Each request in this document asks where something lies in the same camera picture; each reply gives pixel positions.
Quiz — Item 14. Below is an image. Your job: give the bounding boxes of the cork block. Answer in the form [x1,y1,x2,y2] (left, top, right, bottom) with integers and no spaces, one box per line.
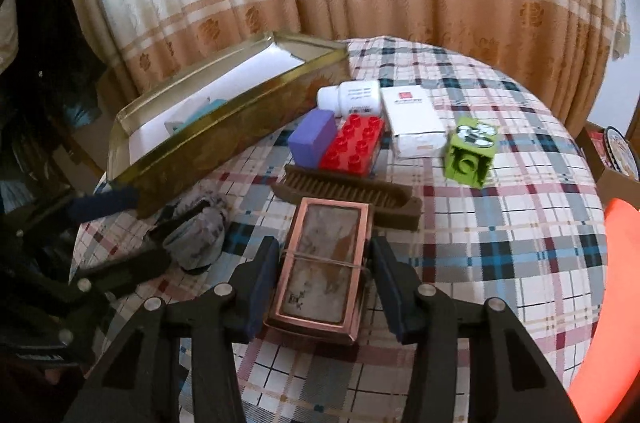
[381,87,447,160]

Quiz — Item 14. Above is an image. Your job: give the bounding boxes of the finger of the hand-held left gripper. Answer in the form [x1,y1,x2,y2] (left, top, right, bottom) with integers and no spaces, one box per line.
[67,247,172,300]
[15,186,140,244]

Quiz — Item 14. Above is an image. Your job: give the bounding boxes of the orange stool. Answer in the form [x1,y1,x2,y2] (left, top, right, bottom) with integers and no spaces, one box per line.
[567,198,640,423]

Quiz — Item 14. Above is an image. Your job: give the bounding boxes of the white plastic bottle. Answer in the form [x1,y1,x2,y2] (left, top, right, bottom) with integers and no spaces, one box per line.
[316,82,383,119]

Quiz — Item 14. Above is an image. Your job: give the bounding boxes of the green toy block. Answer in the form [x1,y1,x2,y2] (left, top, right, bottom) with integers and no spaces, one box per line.
[444,117,500,189]

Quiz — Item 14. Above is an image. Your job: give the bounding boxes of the copper framed box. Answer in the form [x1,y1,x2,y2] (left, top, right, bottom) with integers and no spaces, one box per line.
[263,197,373,345]

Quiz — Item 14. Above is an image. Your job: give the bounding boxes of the dark hanging clothes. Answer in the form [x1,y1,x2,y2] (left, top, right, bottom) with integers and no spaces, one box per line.
[0,0,116,214]

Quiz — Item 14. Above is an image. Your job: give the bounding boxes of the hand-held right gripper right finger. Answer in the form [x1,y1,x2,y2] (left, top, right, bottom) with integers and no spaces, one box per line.
[369,235,576,423]

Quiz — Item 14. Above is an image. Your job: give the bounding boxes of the plaid tablecloth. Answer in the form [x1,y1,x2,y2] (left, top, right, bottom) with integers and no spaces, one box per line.
[70,36,608,423]

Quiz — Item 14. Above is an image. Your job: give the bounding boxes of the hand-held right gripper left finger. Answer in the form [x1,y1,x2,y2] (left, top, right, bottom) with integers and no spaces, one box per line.
[62,235,281,423]

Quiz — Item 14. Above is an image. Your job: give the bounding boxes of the grey speckled stone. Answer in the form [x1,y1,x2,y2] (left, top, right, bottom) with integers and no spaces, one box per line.
[160,198,231,275]

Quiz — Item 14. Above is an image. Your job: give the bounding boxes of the brown wooden comb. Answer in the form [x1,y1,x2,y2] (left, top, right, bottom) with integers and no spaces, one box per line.
[270,163,423,231]

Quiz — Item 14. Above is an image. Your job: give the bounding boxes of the cardboard box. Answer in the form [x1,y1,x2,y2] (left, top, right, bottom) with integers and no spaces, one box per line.
[580,120,640,209]

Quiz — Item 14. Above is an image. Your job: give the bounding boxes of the gold metal tin box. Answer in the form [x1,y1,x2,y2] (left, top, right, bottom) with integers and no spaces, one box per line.
[107,30,351,219]

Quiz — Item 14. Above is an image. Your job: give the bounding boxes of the round printed plate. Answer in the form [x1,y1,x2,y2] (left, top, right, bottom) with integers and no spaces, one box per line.
[606,126,640,180]

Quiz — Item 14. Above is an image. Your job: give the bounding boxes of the purple block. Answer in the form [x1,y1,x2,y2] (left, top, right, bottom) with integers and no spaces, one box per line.
[287,109,337,169]

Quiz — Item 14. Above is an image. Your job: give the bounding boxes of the red toy brick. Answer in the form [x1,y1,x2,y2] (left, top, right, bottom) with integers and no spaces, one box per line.
[319,113,387,176]

